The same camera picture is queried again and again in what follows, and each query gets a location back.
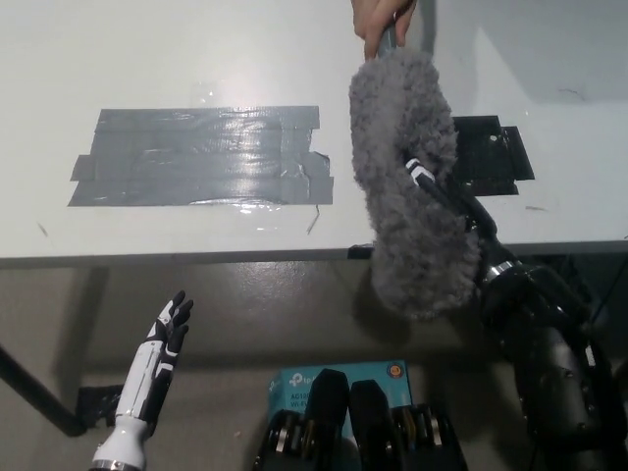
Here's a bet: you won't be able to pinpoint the person bare hand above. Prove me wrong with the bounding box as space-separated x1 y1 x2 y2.
351 0 419 61

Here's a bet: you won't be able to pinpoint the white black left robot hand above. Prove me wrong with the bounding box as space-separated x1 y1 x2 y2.
114 289 195 431

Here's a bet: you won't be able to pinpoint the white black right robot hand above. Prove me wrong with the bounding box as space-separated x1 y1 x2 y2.
403 156 514 270

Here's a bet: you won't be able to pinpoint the grey fluffy duster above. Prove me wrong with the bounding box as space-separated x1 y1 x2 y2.
348 23 485 324

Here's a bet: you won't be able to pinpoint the black robot torso blocks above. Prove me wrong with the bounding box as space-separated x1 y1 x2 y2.
251 370 468 471

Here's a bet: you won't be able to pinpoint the black tape patch on table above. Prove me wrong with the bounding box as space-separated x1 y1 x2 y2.
449 115 537 198

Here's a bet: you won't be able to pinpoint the black table leg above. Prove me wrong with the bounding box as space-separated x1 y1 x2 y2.
0 341 89 439

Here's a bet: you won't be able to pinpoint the small black tape strip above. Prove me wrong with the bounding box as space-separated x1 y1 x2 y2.
346 242 378 261

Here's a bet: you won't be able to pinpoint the teal router box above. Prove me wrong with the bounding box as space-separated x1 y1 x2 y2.
267 359 411 443

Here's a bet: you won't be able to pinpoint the grey duct tape patch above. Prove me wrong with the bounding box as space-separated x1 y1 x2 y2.
66 104 336 209

